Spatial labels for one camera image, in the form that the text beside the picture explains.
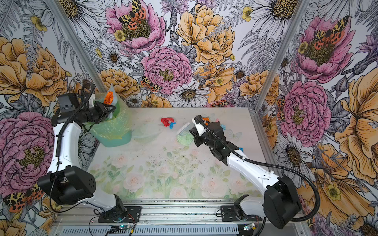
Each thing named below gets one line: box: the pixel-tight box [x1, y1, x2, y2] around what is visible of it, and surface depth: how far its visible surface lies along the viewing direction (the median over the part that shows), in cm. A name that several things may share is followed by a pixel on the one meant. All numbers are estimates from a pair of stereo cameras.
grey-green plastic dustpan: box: [107, 83, 118, 119], surface depth 76 cm
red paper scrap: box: [160, 117, 175, 127], surface depth 113 cm
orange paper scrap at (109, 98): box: [103, 90, 114, 106], surface depth 77 cm
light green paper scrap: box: [176, 133, 194, 147], surface depth 104 cm
